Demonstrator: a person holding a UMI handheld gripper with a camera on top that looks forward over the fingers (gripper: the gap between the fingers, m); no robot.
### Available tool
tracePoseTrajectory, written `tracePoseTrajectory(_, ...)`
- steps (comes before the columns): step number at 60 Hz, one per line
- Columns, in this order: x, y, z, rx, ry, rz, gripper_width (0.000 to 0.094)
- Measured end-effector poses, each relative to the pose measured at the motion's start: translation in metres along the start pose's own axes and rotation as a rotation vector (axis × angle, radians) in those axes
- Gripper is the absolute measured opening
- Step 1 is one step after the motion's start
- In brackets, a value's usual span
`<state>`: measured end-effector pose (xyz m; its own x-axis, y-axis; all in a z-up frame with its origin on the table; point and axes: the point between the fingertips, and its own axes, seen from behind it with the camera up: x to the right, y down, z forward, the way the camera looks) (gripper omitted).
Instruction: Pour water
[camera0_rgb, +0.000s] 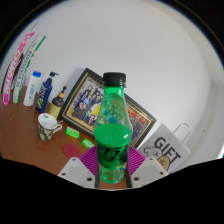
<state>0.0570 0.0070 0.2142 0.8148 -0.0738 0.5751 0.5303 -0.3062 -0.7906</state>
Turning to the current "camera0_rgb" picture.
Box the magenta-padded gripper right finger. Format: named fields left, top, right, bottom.
left=126, top=145, right=169, bottom=190

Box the flat round red coaster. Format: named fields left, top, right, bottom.
left=62, top=143, right=82, bottom=159

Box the brown pump bottle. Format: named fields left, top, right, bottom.
left=48, top=85, right=68, bottom=120

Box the pink toothpaste box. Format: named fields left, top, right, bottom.
left=1, top=31, right=36, bottom=106

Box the black framed group picture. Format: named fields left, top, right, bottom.
left=58, top=67, right=158, bottom=149

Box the white printed paper bag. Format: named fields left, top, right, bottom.
left=137, top=122, right=192, bottom=174

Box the white bottle with blue cap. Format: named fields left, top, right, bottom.
left=22, top=70, right=42, bottom=108

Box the dark blue pump bottle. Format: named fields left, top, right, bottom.
left=35, top=71, right=60, bottom=114

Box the green plastic drink bottle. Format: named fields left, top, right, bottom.
left=93, top=71, right=134, bottom=185

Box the white floral patterned mug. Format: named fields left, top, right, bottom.
left=37, top=112, right=64, bottom=142

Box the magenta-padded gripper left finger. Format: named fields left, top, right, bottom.
left=57, top=148, right=101, bottom=190

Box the green and white toothpaste box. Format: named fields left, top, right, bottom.
left=12, top=34, right=47, bottom=104

